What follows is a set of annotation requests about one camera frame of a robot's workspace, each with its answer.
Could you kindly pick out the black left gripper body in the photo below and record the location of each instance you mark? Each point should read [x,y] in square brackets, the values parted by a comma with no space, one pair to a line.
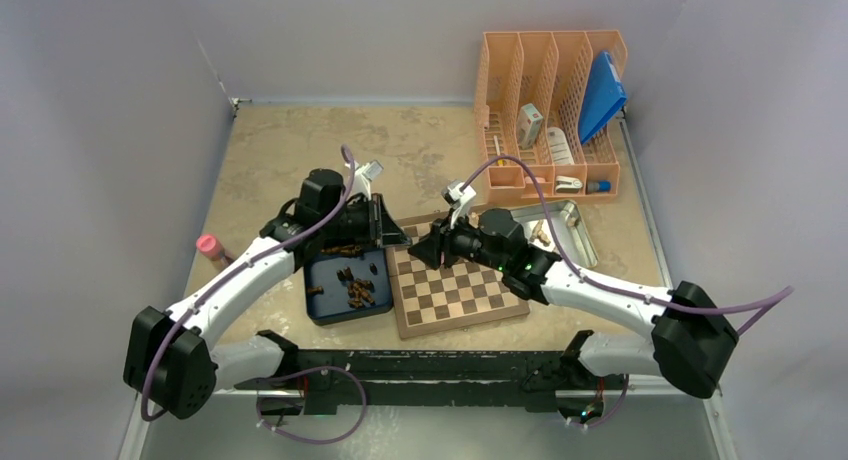
[354,221]

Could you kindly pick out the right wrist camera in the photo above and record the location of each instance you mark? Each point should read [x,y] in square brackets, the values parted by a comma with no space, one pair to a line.
[460,198]

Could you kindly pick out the white green small box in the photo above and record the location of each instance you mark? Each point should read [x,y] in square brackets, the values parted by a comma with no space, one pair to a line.
[528,125]

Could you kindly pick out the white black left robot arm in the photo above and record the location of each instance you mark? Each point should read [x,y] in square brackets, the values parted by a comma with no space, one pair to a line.
[173,357]

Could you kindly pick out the dark chess pieces pile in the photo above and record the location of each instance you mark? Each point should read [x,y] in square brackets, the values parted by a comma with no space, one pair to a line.
[360,291]

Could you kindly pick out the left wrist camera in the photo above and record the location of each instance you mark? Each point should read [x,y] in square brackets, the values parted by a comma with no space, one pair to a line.
[364,175]

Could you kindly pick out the wooden chess board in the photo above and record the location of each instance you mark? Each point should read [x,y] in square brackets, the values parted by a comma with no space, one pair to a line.
[428,302]

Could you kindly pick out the orange plastic file organizer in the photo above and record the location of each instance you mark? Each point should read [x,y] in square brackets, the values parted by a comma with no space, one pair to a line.
[549,69]

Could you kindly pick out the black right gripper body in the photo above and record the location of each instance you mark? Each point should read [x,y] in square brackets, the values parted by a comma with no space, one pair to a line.
[461,243]

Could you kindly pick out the blue folder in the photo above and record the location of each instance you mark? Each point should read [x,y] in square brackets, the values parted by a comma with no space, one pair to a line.
[604,96]

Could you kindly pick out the blue grey small cylinder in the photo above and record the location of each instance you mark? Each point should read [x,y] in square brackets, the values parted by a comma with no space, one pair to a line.
[595,187]

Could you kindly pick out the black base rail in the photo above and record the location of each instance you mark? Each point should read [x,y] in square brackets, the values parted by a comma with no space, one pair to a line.
[536,381]

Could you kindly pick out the white stapler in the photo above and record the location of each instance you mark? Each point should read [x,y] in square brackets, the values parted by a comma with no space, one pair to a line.
[567,185]

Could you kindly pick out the white labelled bottle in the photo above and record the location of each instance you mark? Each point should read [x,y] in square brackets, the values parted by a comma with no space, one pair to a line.
[560,150]

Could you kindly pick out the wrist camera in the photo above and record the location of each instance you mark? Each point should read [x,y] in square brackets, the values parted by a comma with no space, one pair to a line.
[364,175]
[460,198]

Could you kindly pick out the pink capped bottle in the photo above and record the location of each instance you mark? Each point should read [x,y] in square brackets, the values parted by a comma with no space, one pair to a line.
[210,247]

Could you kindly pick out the dark blue plastic tray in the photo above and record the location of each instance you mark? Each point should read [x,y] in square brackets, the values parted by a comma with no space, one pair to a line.
[331,307]

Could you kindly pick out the light chess pieces pile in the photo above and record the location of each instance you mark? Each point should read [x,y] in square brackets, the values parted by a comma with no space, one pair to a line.
[539,233]

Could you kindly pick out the dark chess pieces row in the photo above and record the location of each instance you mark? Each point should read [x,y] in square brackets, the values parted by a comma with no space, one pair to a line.
[345,251]

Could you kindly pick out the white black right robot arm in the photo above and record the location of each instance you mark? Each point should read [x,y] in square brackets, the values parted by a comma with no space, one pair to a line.
[678,334]

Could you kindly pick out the orange white pen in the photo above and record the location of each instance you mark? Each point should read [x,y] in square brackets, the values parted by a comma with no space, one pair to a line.
[498,150]

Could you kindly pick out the yellow rimmed metal tray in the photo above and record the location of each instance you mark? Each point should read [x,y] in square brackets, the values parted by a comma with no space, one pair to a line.
[568,226]

